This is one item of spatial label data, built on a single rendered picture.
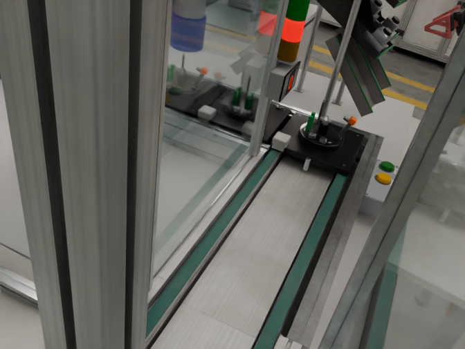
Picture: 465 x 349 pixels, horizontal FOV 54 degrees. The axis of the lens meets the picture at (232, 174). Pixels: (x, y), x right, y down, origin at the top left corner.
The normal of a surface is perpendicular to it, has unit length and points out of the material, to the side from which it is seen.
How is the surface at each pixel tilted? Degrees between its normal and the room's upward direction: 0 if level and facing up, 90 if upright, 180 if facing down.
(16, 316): 0
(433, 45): 90
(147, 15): 90
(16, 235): 0
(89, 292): 90
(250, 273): 0
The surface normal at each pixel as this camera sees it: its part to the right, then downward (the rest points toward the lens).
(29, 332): 0.15, -0.79
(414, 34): -0.54, 0.44
